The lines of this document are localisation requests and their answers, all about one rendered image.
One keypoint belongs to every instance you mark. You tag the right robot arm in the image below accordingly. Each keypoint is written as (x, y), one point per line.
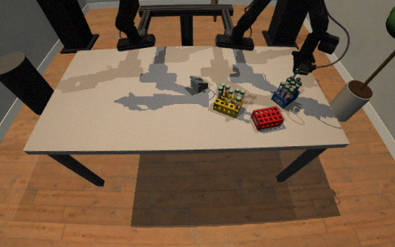
(122, 23)

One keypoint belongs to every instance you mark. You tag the yellow tube rack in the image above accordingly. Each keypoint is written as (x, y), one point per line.
(219, 105)

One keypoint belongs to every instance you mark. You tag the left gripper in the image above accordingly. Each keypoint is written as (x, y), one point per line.
(305, 58)

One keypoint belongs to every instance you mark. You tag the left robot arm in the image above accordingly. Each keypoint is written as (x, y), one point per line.
(318, 22)

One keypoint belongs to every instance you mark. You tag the red tube rack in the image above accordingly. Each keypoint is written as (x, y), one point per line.
(270, 118)

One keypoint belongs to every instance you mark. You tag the blue tube rack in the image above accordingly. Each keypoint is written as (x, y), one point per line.
(280, 100)

